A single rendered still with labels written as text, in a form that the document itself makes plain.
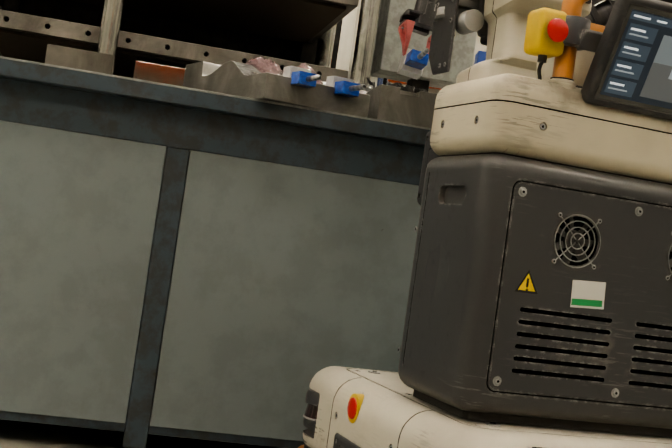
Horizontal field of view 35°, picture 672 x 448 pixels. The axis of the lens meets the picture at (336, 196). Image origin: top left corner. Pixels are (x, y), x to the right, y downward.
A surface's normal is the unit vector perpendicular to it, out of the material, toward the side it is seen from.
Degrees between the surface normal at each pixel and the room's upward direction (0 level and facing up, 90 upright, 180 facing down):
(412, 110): 90
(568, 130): 90
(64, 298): 90
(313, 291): 90
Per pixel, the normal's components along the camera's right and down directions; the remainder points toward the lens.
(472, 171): -0.93, -0.15
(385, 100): 0.21, -0.01
